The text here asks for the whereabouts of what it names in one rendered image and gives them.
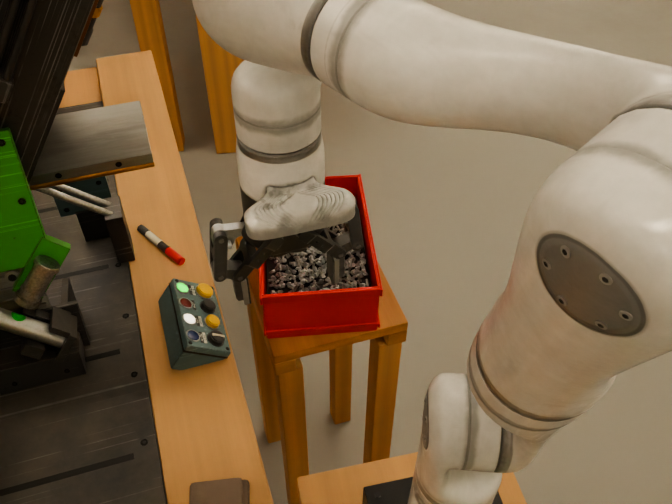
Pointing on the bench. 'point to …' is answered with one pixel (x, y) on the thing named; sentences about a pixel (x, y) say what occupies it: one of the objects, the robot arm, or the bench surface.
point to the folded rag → (220, 492)
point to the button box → (194, 355)
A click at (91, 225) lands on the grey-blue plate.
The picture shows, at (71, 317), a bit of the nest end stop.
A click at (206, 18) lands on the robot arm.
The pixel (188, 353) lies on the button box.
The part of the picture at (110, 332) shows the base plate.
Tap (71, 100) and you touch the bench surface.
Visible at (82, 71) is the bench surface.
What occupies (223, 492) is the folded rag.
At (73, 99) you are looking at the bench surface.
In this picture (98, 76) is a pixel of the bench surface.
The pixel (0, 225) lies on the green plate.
